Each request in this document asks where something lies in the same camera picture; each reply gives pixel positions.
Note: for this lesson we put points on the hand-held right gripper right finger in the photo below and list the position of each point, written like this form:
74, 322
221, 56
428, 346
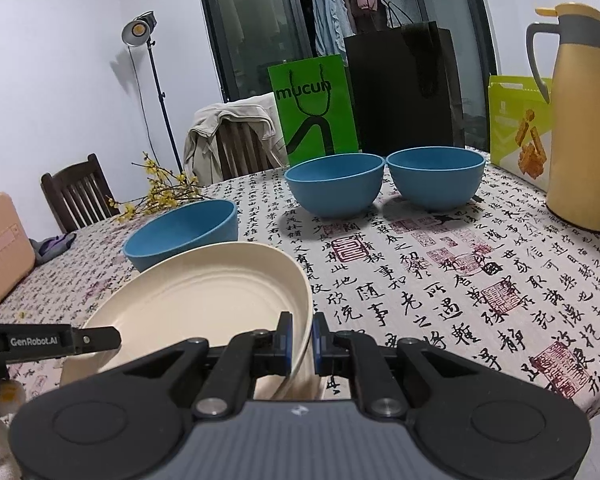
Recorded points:
320, 342

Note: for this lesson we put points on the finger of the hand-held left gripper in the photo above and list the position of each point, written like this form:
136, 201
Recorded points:
100, 340

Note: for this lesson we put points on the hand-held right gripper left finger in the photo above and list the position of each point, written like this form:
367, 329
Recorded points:
283, 340

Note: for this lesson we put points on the blue bowl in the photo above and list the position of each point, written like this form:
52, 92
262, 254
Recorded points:
435, 185
200, 230
335, 195

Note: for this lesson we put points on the person's left hand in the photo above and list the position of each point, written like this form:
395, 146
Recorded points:
7, 395

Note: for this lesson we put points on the pink hard suitcase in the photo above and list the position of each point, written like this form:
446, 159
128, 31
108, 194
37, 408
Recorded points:
0, 260

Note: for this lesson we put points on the purple grey cloth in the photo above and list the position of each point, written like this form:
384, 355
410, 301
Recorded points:
52, 249

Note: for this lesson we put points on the calligraphy printed tablecloth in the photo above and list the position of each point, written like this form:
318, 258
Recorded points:
430, 285

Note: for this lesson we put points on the dark wooden chair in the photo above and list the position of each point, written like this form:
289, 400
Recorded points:
75, 195

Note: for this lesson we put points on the yellow flower branch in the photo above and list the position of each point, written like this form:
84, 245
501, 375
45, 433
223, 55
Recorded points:
170, 192

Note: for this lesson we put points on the wooden chair under jacket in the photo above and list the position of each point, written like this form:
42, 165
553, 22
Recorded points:
240, 152

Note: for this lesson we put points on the chair with beige jacket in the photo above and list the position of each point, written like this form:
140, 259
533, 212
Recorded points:
200, 150

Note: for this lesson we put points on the green paper bag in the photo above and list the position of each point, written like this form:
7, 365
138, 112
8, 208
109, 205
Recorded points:
342, 125

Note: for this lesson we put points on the black paper bag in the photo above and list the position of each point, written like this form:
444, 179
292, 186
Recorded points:
405, 100

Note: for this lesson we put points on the yellow-green snack box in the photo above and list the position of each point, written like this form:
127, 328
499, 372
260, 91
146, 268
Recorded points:
505, 135

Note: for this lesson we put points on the studio lamp on stand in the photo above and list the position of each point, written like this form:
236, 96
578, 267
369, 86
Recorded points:
137, 30

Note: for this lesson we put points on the dark framed glass door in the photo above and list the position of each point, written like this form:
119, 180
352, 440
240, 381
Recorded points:
250, 25

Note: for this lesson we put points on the yellow thermos jug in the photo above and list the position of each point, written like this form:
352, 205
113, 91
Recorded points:
585, 160

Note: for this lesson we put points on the hanging blue shirt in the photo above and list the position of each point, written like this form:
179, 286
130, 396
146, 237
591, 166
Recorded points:
330, 15

